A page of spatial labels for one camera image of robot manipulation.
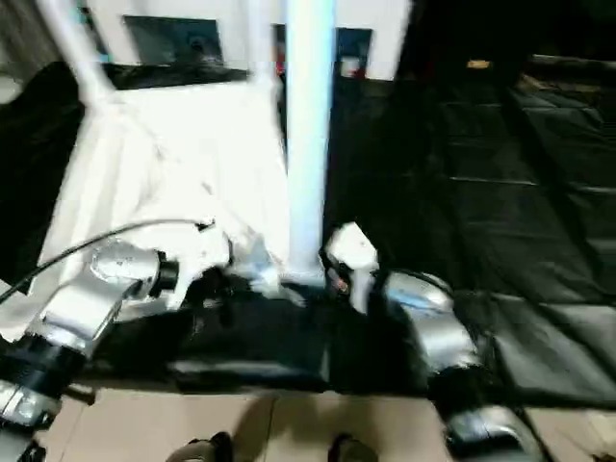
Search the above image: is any black robot foot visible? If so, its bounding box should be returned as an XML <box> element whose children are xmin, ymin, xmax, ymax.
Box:
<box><xmin>181</xmin><ymin>433</ymin><xmax>234</xmax><ymax>462</ymax></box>
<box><xmin>327</xmin><ymin>435</ymin><xmax>380</xmax><ymax>462</ymax></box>

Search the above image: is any white plastic table leg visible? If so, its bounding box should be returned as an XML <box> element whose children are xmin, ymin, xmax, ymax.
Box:
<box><xmin>37</xmin><ymin>0</ymin><xmax>118</xmax><ymax>105</ymax></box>
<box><xmin>245</xmin><ymin>0</ymin><xmax>286</xmax><ymax>99</ymax></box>
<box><xmin>283</xmin><ymin>0</ymin><xmax>340</xmax><ymax>286</ymax></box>

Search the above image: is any black mat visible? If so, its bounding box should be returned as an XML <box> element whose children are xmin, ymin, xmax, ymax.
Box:
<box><xmin>0</xmin><ymin>58</ymin><xmax>616</xmax><ymax>410</ymax></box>

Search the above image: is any white plastic table top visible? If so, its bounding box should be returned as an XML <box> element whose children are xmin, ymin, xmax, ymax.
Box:
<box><xmin>0</xmin><ymin>77</ymin><xmax>311</xmax><ymax>344</ymax></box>

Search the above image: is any grey curtain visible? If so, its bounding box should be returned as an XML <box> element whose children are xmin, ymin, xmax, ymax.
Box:
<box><xmin>0</xmin><ymin>0</ymin><xmax>54</xmax><ymax>73</ymax></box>

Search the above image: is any white cabinet with glass doors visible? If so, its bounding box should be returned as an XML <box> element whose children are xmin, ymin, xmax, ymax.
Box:
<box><xmin>91</xmin><ymin>0</ymin><xmax>415</xmax><ymax>84</ymax></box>

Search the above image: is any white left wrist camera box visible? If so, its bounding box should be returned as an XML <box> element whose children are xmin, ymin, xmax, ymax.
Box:
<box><xmin>171</xmin><ymin>223</ymin><xmax>234</xmax><ymax>295</ymax></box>

